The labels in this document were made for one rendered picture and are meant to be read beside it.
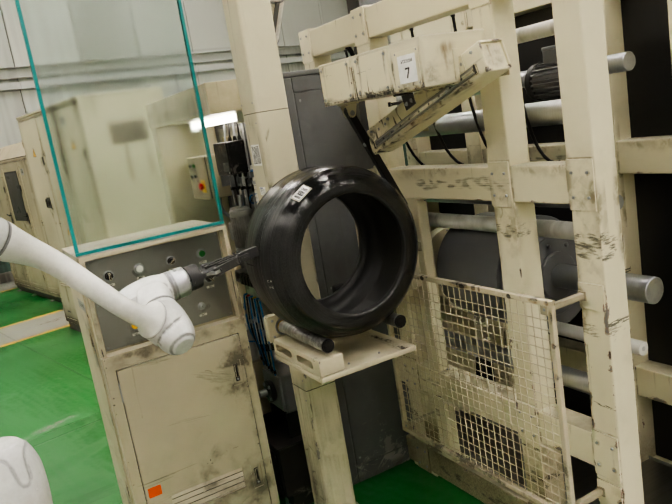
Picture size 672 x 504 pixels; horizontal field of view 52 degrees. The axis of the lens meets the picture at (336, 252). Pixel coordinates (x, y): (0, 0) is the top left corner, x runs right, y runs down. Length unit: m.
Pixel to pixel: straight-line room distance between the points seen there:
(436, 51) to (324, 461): 1.57
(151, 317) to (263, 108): 0.92
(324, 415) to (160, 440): 0.62
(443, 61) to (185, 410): 1.57
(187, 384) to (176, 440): 0.21
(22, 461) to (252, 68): 1.43
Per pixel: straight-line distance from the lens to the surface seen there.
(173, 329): 1.88
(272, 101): 2.48
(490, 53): 2.08
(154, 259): 2.64
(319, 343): 2.21
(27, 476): 1.77
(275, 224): 2.10
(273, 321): 2.48
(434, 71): 2.07
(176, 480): 2.82
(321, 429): 2.71
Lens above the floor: 1.60
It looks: 11 degrees down
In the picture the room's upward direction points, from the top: 9 degrees counter-clockwise
